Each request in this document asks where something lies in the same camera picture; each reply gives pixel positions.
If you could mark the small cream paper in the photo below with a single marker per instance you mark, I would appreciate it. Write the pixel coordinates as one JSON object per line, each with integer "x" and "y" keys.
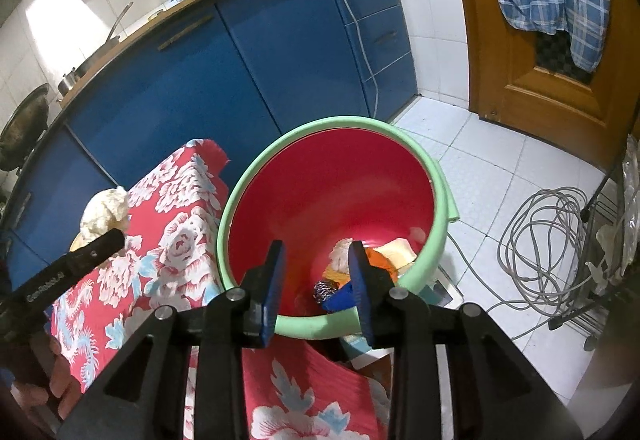
{"x": 102, "y": 215}

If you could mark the blue cloth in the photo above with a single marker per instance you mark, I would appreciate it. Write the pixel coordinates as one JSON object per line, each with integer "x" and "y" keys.
{"x": 342, "y": 300}

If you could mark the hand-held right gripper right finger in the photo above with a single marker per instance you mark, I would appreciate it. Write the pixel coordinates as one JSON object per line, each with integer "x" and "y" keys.
{"x": 362, "y": 295}

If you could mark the blue kitchen cabinet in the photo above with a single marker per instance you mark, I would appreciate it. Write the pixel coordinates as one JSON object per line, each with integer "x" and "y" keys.
{"x": 200, "y": 84}

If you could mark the orange plastic bag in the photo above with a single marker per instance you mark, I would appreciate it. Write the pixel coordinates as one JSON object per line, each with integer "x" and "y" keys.
{"x": 382, "y": 262}

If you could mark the black wok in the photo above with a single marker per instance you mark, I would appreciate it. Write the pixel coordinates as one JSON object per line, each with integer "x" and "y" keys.
{"x": 22, "y": 124}

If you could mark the white paper ball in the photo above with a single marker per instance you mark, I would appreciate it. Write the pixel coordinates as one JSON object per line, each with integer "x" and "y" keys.
{"x": 341, "y": 257}

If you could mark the steel saucepan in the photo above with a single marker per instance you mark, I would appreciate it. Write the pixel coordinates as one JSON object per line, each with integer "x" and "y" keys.
{"x": 97, "y": 57}

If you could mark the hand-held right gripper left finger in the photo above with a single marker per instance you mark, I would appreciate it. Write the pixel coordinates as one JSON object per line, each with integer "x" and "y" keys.
{"x": 272, "y": 290}

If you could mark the person's left hand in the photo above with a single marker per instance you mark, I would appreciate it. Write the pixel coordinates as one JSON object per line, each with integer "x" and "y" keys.
{"x": 62, "y": 380}

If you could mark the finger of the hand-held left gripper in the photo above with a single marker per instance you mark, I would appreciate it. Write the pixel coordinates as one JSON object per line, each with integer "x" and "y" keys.
{"x": 70, "y": 272}

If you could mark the steel wool scourer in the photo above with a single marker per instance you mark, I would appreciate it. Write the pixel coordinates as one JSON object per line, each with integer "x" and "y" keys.
{"x": 324, "y": 292}

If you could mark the red printed tablecloth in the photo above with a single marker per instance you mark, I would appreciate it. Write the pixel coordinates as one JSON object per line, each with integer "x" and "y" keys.
{"x": 175, "y": 230}

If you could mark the wooden door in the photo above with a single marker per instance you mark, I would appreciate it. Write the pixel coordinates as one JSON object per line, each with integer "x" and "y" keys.
{"x": 525, "y": 84}

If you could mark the white teal box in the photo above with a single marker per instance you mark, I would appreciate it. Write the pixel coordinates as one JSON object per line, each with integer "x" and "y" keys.
{"x": 440, "y": 292}

